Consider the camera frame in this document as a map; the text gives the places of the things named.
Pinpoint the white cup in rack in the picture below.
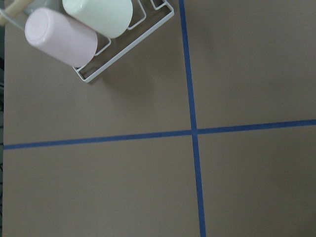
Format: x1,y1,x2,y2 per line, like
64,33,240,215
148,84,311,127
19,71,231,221
62,0,133,39

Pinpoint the pink cup in rack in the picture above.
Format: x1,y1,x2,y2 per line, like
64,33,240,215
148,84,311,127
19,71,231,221
25,7,98,68

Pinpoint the white wire cup rack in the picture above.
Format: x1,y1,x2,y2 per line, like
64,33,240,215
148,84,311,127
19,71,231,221
0,0,174,83

